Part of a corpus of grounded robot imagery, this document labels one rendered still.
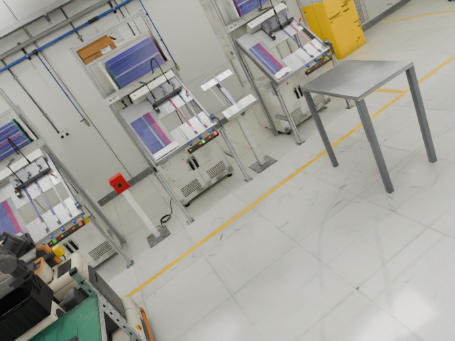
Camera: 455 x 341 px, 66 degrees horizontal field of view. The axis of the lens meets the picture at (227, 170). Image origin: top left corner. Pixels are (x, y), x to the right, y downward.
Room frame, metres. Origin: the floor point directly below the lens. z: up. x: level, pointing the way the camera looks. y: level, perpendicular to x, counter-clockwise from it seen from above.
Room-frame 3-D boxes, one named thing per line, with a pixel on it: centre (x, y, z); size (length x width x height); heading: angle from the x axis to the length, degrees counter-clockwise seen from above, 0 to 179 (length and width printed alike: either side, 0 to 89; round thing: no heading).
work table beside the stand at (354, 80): (2.37, -1.11, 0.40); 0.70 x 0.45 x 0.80; 8
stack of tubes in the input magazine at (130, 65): (3.67, 0.26, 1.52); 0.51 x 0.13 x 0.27; 102
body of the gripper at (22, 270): (1.27, 0.90, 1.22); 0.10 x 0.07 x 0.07; 103
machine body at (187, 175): (3.78, 0.34, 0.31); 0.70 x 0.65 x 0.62; 102
